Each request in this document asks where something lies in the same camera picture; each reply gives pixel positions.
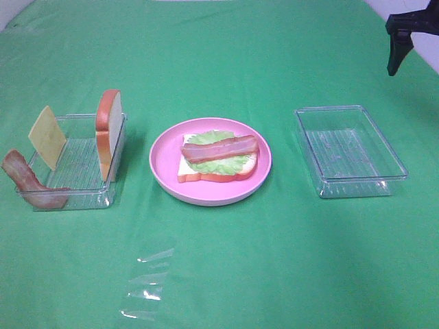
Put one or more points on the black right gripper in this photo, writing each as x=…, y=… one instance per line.
x=400, y=26

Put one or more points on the green lettuce leaf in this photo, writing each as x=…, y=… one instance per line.
x=228, y=166

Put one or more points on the tray bacon strip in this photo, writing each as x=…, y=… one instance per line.
x=27, y=181
x=225, y=148

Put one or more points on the toy bread slice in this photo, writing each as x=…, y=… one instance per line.
x=187, y=177
x=108, y=124

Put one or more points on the yellow cheese slice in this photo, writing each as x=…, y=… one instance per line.
x=47, y=137

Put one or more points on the clear right plastic tray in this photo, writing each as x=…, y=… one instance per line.
x=346, y=153

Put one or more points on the clear plastic tray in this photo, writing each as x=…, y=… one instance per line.
x=76, y=183
x=346, y=153

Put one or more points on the pink round plate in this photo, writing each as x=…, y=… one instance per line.
x=165, y=155

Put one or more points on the clear left plastic tray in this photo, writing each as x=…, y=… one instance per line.
x=76, y=183

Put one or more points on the clear plastic film sheet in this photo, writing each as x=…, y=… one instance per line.
x=143, y=293

